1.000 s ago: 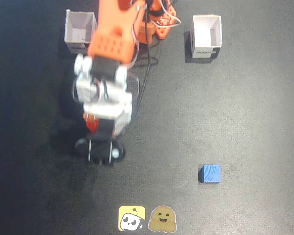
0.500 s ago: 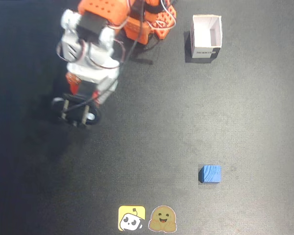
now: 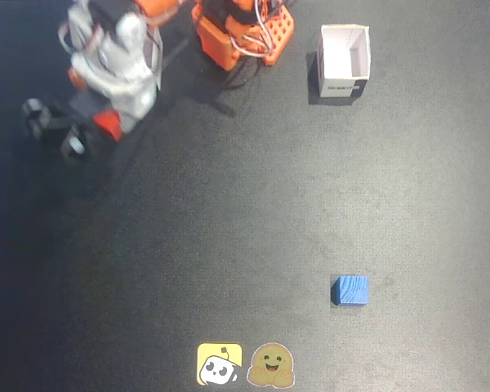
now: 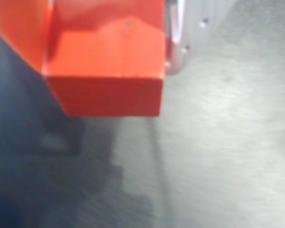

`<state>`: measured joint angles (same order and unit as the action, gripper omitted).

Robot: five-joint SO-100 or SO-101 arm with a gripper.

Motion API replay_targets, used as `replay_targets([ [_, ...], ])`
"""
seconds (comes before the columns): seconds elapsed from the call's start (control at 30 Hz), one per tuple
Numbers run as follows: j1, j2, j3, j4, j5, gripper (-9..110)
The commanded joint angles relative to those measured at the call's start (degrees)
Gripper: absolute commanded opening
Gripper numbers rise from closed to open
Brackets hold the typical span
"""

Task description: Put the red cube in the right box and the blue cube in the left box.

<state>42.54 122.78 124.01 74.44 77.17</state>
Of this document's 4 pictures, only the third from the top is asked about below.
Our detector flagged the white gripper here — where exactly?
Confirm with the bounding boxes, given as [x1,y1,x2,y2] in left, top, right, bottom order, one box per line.
[67,44,158,123]

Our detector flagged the blue wooden cube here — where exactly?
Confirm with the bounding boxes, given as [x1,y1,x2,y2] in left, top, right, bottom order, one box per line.
[330,275,369,306]

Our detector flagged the orange robot base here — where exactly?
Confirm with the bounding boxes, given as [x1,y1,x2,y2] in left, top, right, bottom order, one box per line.
[191,0,296,71]

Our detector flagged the yellow robot face sticker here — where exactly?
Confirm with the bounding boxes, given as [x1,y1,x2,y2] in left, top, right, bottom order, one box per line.
[196,342,243,385]

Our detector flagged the hugging face emoji sticker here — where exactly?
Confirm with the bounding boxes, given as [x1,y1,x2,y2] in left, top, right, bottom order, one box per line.
[247,341,296,388]

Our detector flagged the white servo cable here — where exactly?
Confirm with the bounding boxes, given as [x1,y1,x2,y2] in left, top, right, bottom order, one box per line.
[228,0,281,62]

